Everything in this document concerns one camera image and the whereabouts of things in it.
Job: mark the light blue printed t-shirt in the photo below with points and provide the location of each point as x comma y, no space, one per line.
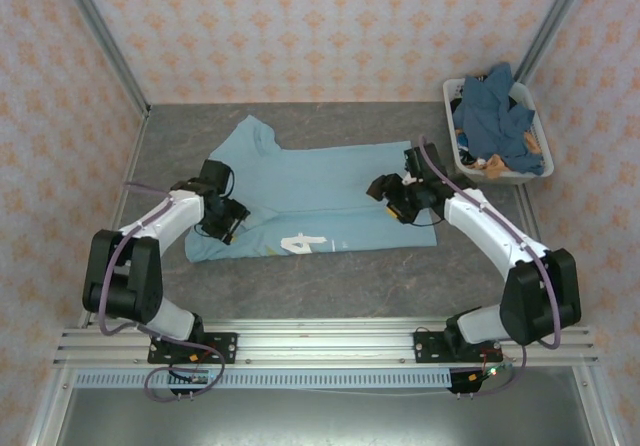
310,181

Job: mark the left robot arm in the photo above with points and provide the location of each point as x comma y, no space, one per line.
165,216

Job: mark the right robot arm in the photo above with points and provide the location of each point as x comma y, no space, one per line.
480,216

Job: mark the orange cloth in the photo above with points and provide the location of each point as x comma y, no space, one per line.
494,167

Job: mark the black garment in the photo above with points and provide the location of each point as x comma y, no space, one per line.
457,103

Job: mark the dark blue clothes pile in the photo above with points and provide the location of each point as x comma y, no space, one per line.
490,121

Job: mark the white plastic laundry basket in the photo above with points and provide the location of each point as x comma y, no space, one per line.
544,138

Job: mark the metal lower panel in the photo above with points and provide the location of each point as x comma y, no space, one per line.
320,421

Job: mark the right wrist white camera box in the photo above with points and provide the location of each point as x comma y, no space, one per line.
408,181

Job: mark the aluminium table edge rail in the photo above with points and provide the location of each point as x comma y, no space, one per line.
134,158
529,211

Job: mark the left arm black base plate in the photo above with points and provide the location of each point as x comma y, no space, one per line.
225,348

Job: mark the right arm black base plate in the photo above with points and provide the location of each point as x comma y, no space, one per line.
427,348

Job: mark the aluminium mounting rail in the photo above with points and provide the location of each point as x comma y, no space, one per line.
325,338

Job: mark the aluminium frame post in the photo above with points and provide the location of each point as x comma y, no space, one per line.
550,21
102,41

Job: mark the aluminium lower frame rail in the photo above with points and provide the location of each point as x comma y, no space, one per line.
595,406
47,411

